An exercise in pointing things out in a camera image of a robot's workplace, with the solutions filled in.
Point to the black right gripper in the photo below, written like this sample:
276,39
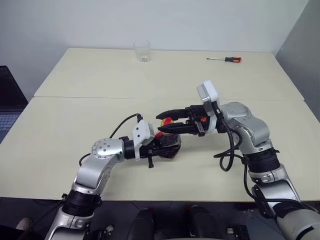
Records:
196,115

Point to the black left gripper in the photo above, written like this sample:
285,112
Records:
150,151

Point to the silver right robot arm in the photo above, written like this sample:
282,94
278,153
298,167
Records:
250,125

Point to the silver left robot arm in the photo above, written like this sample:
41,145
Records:
100,150

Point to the dark rounded shape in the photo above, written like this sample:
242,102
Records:
142,225

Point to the clear glass tumbler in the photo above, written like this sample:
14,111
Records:
142,51

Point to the pale pink shoe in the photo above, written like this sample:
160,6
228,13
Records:
24,223

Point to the dark open laptop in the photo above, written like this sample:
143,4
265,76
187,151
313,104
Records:
10,87

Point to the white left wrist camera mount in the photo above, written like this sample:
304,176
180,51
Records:
143,130

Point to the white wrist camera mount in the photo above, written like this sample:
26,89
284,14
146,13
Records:
143,130
210,92

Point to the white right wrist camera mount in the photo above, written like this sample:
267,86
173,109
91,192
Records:
210,92

